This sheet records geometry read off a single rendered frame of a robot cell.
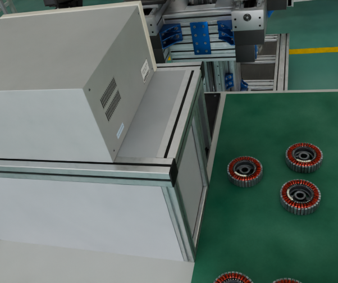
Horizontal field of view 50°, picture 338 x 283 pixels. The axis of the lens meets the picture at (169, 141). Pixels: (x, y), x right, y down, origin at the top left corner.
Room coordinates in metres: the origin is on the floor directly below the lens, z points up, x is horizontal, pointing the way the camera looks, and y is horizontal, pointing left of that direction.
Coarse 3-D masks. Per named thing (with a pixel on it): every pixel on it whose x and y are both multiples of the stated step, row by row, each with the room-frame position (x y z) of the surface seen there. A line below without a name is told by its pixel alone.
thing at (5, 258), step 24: (216, 120) 1.09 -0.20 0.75; (216, 144) 0.95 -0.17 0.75; (0, 240) 0.77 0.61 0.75; (0, 264) 0.67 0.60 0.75; (24, 264) 0.65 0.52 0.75; (48, 264) 0.63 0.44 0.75; (72, 264) 0.61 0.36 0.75; (96, 264) 0.59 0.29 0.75; (120, 264) 0.57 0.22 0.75; (144, 264) 0.55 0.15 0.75; (168, 264) 0.53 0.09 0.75; (192, 264) 0.52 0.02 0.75
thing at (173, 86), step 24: (168, 72) 0.91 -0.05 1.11; (192, 72) 0.88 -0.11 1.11; (144, 96) 0.82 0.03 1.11; (168, 96) 0.79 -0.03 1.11; (192, 96) 0.77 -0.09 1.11; (144, 120) 0.72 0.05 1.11; (168, 120) 0.69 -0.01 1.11; (192, 120) 0.72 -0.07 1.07; (144, 144) 0.63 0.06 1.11; (168, 144) 0.61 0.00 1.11; (0, 168) 0.69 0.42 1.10; (24, 168) 0.66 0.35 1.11; (48, 168) 0.63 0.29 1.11; (72, 168) 0.61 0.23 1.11; (96, 168) 0.59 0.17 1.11; (120, 168) 0.57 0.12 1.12; (144, 168) 0.55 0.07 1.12; (168, 168) 0.53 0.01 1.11
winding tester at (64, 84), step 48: (0, 48) 0.88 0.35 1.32; (48, 48) 0.81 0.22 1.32; (96, 48) 0.75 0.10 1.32; (144, 48) 0.91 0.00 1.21; (0, 96) 0.67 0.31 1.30; (48, 96) 0.62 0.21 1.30; (96, 96) 0.63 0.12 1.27; (0, 144) 0.70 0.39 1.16; (48, 144) 0.65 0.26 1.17; (96, 144) 0.60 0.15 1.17
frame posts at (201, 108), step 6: (198, 102) 0.93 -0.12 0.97; (204, 102) 0.94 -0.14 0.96; (198, 108) 0.93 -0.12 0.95; (204, 108) 0.92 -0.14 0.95; (198, 114) 0.84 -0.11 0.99; (204, 114) 0.92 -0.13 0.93; (198, 120) 0.83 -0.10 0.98; (204, 120) 0.92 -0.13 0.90; (204, 126) 0.92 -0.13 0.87; (204, 132) 0.93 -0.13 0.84; (204, 138) 0.93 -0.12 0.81; (210, 138) 0.94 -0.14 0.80; (204, 144) 0.93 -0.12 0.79; (210, 144) 0.92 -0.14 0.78; (204, 150) 0.84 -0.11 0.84; (204, 156) 0.83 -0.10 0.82
